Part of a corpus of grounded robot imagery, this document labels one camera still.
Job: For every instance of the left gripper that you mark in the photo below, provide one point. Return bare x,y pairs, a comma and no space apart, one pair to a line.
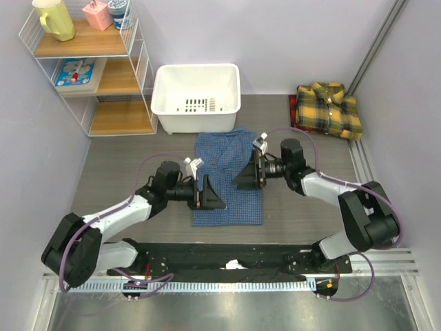
206,198

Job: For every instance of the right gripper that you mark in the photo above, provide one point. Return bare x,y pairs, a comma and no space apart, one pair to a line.
248,178

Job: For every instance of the blue checked long sleeve shirt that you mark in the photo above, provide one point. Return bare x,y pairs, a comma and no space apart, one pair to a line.
225,154

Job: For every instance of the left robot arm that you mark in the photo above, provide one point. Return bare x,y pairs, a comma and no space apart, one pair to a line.
79,246

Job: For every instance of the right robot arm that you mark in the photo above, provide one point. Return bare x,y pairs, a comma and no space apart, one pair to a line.
367,216

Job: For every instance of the white paper scrap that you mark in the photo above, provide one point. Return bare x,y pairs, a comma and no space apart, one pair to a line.
235,264

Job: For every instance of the white plastic basket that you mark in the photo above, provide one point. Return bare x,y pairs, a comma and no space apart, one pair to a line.
194,98

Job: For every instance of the yellow plaid folded shirt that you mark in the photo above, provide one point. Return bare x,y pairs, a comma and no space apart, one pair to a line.
327,108

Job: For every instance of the blue white picture book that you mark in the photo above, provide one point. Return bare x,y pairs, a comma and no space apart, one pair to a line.
76,75

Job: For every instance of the blue white round tin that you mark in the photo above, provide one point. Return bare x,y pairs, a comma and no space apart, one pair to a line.
118,10

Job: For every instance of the pink box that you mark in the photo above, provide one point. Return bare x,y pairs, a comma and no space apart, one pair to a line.
97,15

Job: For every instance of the yellow plastic pitcher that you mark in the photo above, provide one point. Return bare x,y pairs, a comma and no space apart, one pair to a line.
55,19

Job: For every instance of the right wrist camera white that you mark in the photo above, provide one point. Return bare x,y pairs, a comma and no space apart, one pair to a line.
261,143

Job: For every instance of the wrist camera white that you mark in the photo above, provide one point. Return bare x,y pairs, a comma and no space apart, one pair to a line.
261,143
192,166

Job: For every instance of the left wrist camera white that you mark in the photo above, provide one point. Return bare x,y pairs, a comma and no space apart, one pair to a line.
192,166

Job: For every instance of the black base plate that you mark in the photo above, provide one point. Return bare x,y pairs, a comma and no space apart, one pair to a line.
205,263

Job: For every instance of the white slotted cable duct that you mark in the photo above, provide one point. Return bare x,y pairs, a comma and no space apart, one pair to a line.
125,286

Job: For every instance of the aluminium frame rail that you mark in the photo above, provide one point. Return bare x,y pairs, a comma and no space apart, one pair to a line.
393,262

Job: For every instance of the white wire shelf rack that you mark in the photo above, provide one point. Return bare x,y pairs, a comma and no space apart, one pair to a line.
95,57

